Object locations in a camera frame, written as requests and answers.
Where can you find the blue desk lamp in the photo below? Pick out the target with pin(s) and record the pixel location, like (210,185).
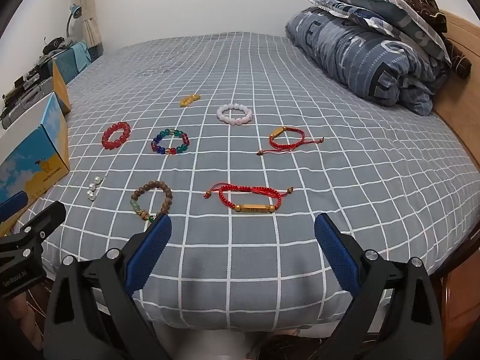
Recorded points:
(76,10)

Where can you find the folded blue printed duvet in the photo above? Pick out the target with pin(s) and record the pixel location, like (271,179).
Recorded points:
(356,56)

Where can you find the person's left hand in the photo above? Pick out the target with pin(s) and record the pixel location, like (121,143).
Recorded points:
(20,318)

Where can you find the beige curtain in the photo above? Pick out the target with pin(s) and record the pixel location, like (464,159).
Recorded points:
(88,3)

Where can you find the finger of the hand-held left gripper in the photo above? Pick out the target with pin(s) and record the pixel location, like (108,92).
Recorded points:
(47,221)
(13,204)

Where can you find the grey patterned pillow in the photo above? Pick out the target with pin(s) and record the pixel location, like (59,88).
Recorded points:
(405,18)

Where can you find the grey checked bed sheet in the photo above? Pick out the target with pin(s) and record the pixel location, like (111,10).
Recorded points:
(262,63)

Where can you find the wooden bed frame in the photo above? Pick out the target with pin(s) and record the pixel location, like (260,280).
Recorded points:
(461,101)

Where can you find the teal storage box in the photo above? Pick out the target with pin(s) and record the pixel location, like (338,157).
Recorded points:
(73,62)

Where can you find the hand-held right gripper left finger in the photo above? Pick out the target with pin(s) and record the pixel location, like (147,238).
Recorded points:
(150,249)

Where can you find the grey electronic devices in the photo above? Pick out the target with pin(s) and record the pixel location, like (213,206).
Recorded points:
(22,97)

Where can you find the blue and yellow cardboard box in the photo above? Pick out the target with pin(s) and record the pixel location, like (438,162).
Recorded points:
(33,157)

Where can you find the white pearl bead strand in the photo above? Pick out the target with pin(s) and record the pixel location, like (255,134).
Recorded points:
(92,187)

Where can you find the orange cardboard box flap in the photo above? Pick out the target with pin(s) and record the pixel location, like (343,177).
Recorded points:
(60,86)

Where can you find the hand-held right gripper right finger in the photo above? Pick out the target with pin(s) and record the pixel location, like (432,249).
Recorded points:
(333,253)

